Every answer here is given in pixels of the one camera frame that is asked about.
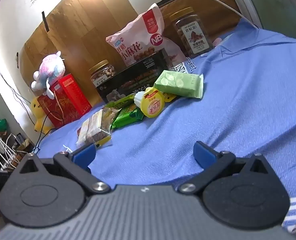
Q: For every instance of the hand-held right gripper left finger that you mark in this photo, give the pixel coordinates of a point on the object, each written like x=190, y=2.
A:
x=84, y=155

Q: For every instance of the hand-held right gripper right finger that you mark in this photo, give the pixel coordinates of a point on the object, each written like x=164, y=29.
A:
x=204, y=153

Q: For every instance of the clear packet of layered cake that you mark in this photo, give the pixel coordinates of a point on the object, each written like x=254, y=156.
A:
x=95, y=127

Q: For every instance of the olive green snack packet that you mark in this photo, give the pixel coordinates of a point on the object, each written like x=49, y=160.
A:
x=120, y=101

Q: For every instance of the yellow snack packet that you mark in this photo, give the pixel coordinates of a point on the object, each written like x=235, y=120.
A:
x=169, y=97

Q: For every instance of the yellow lidded jelly cup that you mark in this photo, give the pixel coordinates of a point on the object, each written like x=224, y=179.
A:
x=153, y=103

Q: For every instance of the light green wafer packet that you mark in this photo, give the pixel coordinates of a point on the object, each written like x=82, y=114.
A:
x=178, y=82

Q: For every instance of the black printed cardboard box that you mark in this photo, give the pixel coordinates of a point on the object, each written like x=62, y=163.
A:
x=128, y=80

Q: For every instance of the blue printed bedsheet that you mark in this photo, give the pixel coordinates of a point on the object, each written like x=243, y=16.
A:
x=213, y=117

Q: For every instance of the red gift box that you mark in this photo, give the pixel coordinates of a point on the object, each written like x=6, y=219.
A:
x=67, y=97

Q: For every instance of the yellow plush toy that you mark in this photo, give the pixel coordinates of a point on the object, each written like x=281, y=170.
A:
x=39, y=115

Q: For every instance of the small nut jar yellow lid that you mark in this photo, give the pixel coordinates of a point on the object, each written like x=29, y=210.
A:
x=101, y=75

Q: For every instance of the pink and blue plush toy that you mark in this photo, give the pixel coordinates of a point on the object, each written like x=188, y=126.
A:
x=50, y=67

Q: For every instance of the large nut jar dark label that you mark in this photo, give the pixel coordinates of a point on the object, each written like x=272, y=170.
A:
x=195, y=35

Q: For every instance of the wooden headboard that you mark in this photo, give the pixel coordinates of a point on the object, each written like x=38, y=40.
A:
x=87, y=30

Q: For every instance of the pink snack bag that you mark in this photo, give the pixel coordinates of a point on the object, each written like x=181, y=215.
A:
x=138, y=37

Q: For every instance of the black tape strip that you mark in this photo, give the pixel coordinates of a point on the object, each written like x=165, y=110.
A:
x=45, y=21

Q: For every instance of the grey window frame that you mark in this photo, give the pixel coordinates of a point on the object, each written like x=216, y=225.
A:
x=250, y=5

